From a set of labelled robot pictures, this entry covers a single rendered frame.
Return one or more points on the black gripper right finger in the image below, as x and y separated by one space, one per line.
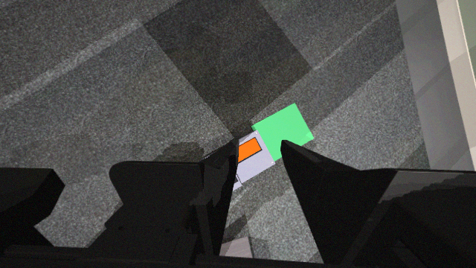
343 205

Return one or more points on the orange l-shaped block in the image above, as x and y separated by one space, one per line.
248 148

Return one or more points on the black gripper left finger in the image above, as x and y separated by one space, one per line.
208 184

